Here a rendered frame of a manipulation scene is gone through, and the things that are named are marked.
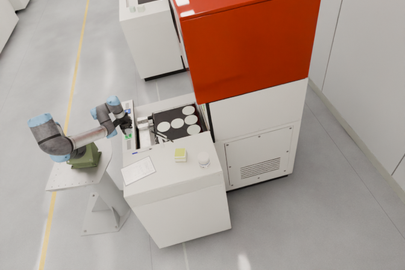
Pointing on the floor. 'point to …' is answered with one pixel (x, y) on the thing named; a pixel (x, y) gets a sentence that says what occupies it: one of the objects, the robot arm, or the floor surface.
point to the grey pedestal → (105, 208)
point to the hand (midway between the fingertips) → (126, 134)
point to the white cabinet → (185, 216)
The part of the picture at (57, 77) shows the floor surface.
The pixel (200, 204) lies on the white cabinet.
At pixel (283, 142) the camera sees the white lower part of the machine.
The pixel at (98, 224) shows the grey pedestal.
